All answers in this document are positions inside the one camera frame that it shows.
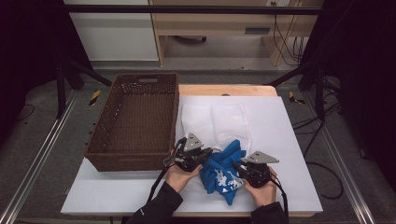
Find black horizontal frame bar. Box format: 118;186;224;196
62;4;325;16

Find black frame stand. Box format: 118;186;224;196
55;58;113;119
266;60;329;123

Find left hand-held gripper cable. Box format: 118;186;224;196
146;137;188;205

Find wooden desk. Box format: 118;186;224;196
148;0;325;67

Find black floor cables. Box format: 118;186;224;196
291;78;346;201

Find white mesh garment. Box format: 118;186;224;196
180;103;253;194

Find blue garment with white print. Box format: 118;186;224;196
199;138;248;206

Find black desk cables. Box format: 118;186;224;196
271;1;305;67

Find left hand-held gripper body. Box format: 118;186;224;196
173;133;206;174

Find metal floor rail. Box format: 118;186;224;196
302;92;378;224
0;89;79;224

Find black curtain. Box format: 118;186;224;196
0;0;93;147
301;0;396;190

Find person's left hand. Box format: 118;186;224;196
164;162;204;194

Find brown woven basket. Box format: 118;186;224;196
83;72;180;173

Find white board table cover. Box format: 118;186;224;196
60;94;324;217

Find hand-held gripper cable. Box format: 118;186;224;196
270;173;290;220
146;137;188;205

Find dark chair base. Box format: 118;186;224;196
172;35;208;45

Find right hand-held gripper cable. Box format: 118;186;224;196
270;173;290;220

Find yellow black tape strip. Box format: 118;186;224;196
288;91;306;105
89;90;103;107

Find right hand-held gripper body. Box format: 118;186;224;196
240;150;280;189

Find white cabinet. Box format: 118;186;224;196
63;0;160;62

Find person's right hand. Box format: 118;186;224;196
243;167;278;209

